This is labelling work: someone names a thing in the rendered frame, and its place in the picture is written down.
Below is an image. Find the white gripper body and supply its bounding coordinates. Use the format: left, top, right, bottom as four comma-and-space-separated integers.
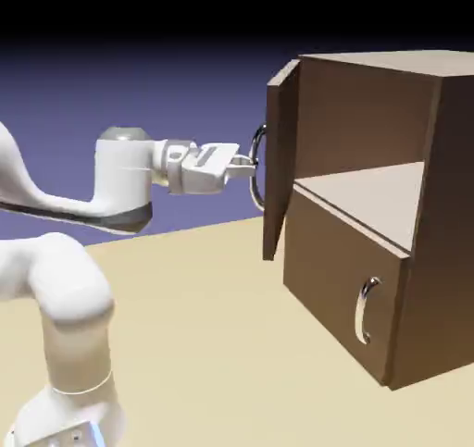
180, 143, 241, 195

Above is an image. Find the curved silver door handle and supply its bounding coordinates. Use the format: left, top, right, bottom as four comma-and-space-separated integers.
248, 122, 268, 212
354, 276, 382, 346

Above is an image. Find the brown cabinet door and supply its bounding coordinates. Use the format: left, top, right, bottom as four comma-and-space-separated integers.
282, 185, 411, 385
262, 58, 300, 262

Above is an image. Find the brown wooden cabinet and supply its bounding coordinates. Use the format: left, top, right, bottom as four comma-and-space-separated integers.
282, 49, 474, 391

